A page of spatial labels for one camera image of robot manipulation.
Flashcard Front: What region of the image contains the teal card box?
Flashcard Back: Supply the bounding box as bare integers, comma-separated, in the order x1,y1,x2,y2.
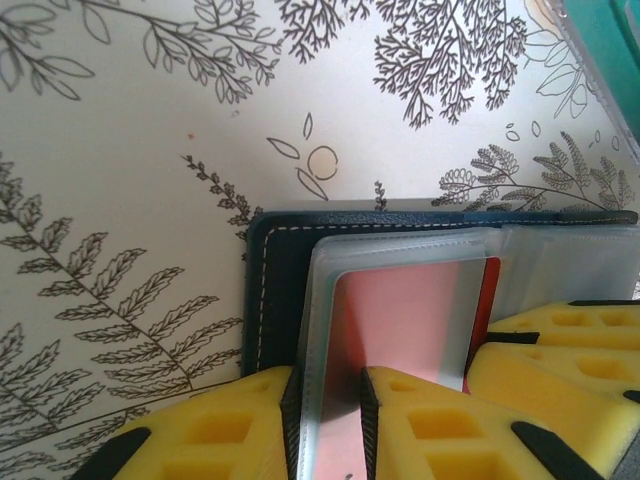
554,0,640,166

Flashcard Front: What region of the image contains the floral patterned table cover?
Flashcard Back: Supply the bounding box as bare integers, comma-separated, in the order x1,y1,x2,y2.
0,0,640,480

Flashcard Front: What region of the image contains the blue leather card holder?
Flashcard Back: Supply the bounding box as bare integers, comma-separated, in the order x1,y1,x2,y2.
239,197,640,480

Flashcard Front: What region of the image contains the red credit card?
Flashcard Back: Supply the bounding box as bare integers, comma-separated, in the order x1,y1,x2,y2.
319,255,503,480

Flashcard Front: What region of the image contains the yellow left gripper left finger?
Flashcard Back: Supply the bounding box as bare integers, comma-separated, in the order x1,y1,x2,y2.
74,364,302,480

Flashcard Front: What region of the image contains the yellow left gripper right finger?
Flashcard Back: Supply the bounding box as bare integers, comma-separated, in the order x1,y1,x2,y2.
359,364,614,480

